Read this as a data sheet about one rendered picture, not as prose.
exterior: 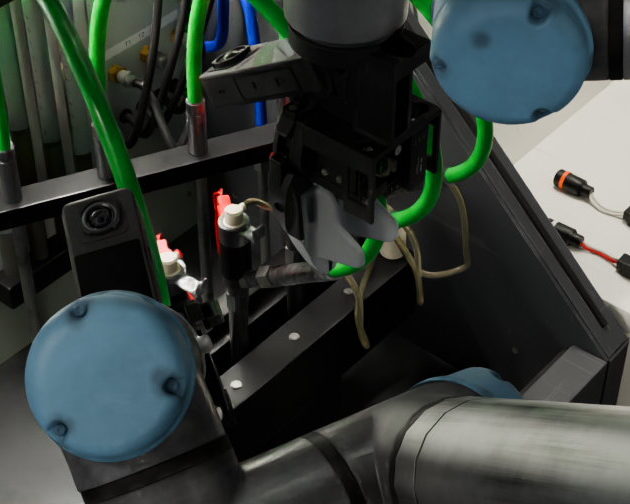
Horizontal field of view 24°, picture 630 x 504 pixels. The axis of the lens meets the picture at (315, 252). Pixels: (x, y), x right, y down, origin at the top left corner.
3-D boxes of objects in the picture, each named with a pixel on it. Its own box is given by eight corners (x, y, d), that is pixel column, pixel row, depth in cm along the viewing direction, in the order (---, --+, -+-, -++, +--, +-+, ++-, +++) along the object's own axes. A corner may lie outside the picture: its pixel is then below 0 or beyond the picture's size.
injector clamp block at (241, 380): (190, 560, 135) (180, 452, 125) (115, 505, 140) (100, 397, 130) (413, 359, 154) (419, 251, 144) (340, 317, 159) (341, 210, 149)
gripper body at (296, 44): (367, 236, 91) (372, 76, 83) (265, 181, 96) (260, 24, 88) (440, 178, 96) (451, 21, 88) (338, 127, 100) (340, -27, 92)
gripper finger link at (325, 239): (351, 323, 99) (353, 218, 93) (285, 284, 102) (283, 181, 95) (379, 298, 100) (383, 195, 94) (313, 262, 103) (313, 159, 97)
